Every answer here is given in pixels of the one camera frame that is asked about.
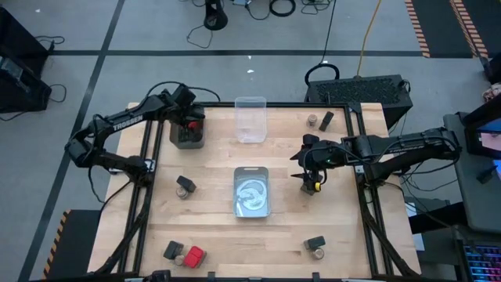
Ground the black coiled cable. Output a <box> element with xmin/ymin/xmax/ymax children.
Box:
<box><xmin>269</xmin><ymin>0</ymin><xmax>297</xmax><ymax>18</ymax></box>

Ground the small black desk object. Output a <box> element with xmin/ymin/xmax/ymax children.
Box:
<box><xmin>475</xmin><ymin>164</ymin><xmax>499</xmax><ymax>185</ymax></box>

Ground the black equipment case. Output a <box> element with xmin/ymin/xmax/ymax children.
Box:
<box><xmin>0</xmin><ymin>6</ymin><xmax>51</xmax><ymax>78</ymax></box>
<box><xmin>0</xmin><ymin>54</ymin><xmax>53</xmax><ymax>114</ymax></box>

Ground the white plastic storage bin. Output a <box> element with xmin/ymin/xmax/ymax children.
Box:
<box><xmin>232</xmin><ymin>166</ymin><xmax>271</xmax><ymax>219</ymax></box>

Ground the computer monitor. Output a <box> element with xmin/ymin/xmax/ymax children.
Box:
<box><xmin>463</xmin><ymin>102</ymin><xmax>501</xmax><ymax>161</ymax></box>

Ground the clear plastic storage bin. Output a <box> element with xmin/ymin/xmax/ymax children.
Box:
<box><xmin>234</xmin><ymin>96</ymin><xmax>269</xmax><ymax>144</ymax></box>

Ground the black perforated computer tower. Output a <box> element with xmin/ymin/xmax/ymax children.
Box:
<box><xmin>304</xmin><ymin>74</ymin><xmax>414</xmax><ymax>130</ymax></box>

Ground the dark grey plastic storage bin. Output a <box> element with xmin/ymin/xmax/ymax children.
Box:
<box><xmin>169</xmin><ymin>117</ymin><xmax>206</xmax><ymax>150</ymax></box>

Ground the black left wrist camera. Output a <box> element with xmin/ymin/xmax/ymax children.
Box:
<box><xmin>171</xmin><ymin>84</ymin><xmax>197</xmax><ymax>107</ymax></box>

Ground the black floor stand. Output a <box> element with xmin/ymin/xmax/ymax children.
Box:
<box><xmin>203</xmin><ymin>0</ymin><xmax>229</xmax><ymax>31</ymax></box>

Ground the grey desk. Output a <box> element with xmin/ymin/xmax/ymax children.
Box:
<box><xmin>443</xmin><ymin>111</ymin><xmax>501</xmax><ymax>236</ymax></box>

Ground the black mat hazard striped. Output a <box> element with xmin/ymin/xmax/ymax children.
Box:
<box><xmin>41</xmin><ymin>209</ymin><xmax>102</xmax><ymax>281</ymax></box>
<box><xmin>404</xmin><ymin>0</ymin><xmax>490</xmax><ymax>60</ymax></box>

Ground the backlit keyboard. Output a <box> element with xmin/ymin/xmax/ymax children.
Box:
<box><xmin>463</xmin><ymin>244</ymin><xmax>501</xmax><ymax>282</ymax></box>

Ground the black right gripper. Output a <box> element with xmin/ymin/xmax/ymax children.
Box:
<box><xmin>290</xmin><ymin>143</ymin><xmax>342</xmax><ymax>183</ymax></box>

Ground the yellow hanging cable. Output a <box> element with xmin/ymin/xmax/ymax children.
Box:
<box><xmin>355</xmin><ymin>0</ymin><xmax>383</xmax><ymax>78</ymax></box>

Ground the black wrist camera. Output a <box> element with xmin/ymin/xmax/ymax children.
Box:
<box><xmin>171</xmin><ymin>84</ymin><xmax>197</xmax><ymax>107</ymax></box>
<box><xmin>302</xmin><ymin>133</ymin><xmax>320</xmax><ymax>149</ymax></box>

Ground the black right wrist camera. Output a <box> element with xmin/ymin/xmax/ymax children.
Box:
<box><xmin>302</xmin><ymin>133</ymin><xmax>320</xmax><ymax>149</ymax></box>

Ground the black hanging cable with loop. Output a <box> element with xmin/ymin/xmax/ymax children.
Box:
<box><xmin>304</xmin><ymin>0</ymin><xmax>341</xmax><ymax>85</ymax></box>

